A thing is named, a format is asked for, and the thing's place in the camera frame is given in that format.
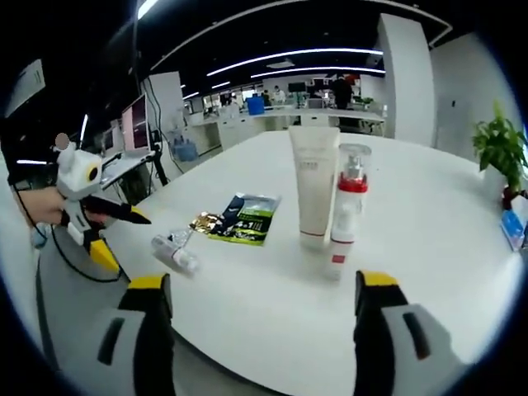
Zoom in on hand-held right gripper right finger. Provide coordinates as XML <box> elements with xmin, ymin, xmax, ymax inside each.
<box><xmin>353</xmin><ymin>268</ymin><xmax>467</xmax><ymax>396</ymax></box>

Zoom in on red collar skincare pump bottle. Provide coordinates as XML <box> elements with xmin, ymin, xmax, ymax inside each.
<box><xmin>328</xmin><ymin>142</ymin><xmax>374</xmax><ymax>244</ymax></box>

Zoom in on white monitor stand desk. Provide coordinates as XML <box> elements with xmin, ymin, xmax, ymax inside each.
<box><xmin>100</xmin><ymin>149</ymin><xmax>158</xmax><ymax>190</ymax></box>

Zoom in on black tripod stand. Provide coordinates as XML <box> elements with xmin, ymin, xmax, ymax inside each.
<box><xmin>149</xmin><ymin>129</ymin><xmax>171</xmax><ymax>187</ymax></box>

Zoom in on green and dark sachet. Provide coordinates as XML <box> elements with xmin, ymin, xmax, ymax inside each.
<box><xmin>207</xmin><ymin>191</ymin><xmax>282</xmax><ymax>248</ymax></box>

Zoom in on ceiling air conditioner unit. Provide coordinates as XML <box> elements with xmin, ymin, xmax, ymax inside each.
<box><xmin>2</xmin><ymin>59</ymin><xmax>47</xmax><ymax>120</ymax></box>

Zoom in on person's left hand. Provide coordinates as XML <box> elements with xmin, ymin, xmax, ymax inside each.
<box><xmin>38</xmin><ymin>186</ymin><xmax>71</xmax><ymax>227</ymax></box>

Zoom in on gold foil sachet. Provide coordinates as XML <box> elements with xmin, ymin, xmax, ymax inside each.
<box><xmin>188</xmin><ymin>211</ymin><xmax>227</xmax><ymax>235</ymax></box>

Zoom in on monitor with pink screen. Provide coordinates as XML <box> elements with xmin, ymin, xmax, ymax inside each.
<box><xmin>120</xmin><ymin>92</ymin><xmax>153</xmax><ymax>158</ymax></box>

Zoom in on blue tissue box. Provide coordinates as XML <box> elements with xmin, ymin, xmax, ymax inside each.
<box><xmin>499</xmin><ymin>197</ymin><xmax>528</xmax><ymax>252</ymax></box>

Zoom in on potted green plant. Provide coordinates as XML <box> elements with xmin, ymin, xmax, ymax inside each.
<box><xmin>471</xmin><ymin>100</ymin><xmax>528</xmax><ymax>196</ymax></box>

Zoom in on dark red bag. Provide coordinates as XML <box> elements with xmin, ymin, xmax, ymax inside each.
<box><xmin>502</xmin><ymin>185</ymin><xmax>520</xmax><ymax>210</ymax></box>

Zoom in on blue water jugs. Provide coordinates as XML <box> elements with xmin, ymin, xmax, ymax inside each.
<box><xmin>172</xmin><ymin>137</ymin><xmax>198</xmax><ymax>163</ymax></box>

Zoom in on clear small sachet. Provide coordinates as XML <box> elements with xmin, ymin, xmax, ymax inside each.
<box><xmin>166</xmin><ymin>226</ymin><xmax>196</xmax><ymax>249</ymax></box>

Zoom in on white skincare tube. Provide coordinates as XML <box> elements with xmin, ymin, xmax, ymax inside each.
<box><xmin>287</xmin><ymin>125</ymin><xmax>342</xmax><ymax>249</ymax></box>

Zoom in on small white skincare bottle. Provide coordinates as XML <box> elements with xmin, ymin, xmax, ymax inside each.
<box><xmin>321</xmin><ymin>201</ymin><xmax>364</xmax><ymax>283</ymax></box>
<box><xmin>150</xmin><ymin>233</ymin><xmax>202</xmax><ymax>274</ymax></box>

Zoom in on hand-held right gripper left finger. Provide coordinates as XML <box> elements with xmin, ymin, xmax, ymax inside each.
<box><xmin>53</xmin><ymin>272</ymin><xmax>177</xmax><ymax>396</ymax></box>

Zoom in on white office counter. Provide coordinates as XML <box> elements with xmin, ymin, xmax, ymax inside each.
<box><xmin>184</xmin><ymin>104</ymin><xmax>388</xmax><ymax>144</ymax></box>

